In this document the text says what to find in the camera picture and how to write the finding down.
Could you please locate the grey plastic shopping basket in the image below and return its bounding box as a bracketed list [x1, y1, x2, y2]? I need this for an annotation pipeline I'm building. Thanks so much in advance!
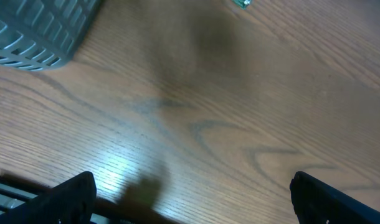
[0, 0, 103, 72]

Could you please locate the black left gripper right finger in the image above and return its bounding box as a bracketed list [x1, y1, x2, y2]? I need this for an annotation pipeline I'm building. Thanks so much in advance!
[290, 171, 380, 224]

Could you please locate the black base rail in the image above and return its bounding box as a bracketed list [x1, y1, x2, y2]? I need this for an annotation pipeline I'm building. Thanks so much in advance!
[0, 174, 116, 224]

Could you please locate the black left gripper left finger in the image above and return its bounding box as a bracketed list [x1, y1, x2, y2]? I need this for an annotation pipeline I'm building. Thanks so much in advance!
[0, 170, 97, 224]

